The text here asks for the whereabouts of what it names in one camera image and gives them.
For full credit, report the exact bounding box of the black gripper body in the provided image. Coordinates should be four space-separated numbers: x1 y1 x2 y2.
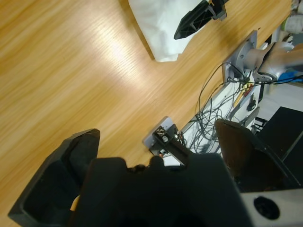
207 0 228 22

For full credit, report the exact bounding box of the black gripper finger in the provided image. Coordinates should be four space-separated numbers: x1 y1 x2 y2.
214 118 302 192
8 128 101 227
173 0 215 41

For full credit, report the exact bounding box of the white t-shirt with black logo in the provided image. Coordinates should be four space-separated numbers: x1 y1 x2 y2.
127 0 215 63

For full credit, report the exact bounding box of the black box case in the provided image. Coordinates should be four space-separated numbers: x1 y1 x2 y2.
254 106 303 190

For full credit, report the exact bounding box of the tangled black cables heap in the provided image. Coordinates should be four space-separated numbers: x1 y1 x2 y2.
184 80 263 153

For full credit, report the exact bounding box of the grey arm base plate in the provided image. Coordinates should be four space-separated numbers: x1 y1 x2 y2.
222 30 259 80

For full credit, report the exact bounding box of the dark camera post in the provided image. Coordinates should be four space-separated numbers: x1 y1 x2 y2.
152 126 190 166

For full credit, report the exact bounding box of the white mount block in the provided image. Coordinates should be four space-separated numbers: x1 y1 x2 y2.
143 115 181 166

